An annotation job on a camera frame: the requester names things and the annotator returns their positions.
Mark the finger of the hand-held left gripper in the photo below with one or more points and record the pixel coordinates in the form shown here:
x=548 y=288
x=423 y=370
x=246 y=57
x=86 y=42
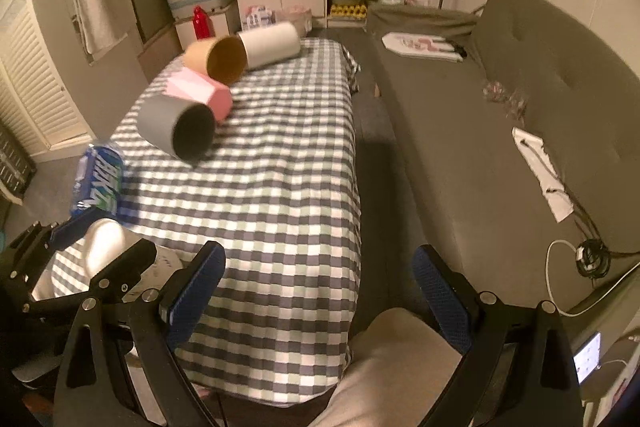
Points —
x=127 y=259
x=72 y=228

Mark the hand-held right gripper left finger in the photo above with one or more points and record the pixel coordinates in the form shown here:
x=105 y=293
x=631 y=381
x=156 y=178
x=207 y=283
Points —
x=196 y=289

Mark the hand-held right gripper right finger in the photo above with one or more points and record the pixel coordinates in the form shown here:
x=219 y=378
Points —
x=442 y=302

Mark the white rounded cup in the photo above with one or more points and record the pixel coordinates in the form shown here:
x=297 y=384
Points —
x=105 y=241

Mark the grey cup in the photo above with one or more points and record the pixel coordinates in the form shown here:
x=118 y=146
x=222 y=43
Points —
x=157 y=119

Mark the pink faceted cup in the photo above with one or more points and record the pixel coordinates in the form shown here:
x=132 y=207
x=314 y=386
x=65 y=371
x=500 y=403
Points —
x=195 y=92

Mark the tan cup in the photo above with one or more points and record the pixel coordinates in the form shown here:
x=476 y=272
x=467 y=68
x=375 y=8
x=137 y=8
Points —
x=200 y=54

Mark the white tall cup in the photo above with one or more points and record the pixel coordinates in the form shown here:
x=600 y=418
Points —
x=272 y=43

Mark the blue label water bottle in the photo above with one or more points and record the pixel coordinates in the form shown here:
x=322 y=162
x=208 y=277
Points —
x=97 y=179

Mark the dark plastic crate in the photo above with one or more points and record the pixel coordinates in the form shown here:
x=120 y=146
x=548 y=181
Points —
x=15 y=167

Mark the person's leg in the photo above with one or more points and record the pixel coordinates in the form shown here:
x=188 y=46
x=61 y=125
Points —
x=395 y=372

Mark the checked tablecloth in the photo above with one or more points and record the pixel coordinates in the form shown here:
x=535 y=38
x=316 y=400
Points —
x=280 y=187

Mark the phone with lit screen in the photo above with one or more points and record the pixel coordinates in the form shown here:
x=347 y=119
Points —
x=587 y=357

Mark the white louvred door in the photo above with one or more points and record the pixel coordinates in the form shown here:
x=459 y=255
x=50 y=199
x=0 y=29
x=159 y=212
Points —
x=35 y=77

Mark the grey sofa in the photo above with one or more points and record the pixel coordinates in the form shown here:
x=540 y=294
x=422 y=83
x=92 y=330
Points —
x=465 y=147

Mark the white paper sheet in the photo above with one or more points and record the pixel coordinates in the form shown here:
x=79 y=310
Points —
x=542 y=167

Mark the red bottle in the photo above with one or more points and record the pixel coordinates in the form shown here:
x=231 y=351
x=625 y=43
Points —
x=201 y=24

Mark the white printed bag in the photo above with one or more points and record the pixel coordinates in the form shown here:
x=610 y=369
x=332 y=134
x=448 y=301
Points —
x=417 y=44

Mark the pink tissue pack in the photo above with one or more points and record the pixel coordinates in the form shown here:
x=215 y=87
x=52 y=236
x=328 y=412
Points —
x=257 y=18

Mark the pink basket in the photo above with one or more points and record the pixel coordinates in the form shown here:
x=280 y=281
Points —
x=295 y=18

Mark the yellow egg tray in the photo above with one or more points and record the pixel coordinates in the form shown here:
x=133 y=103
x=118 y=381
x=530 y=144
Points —
x=348 y=11

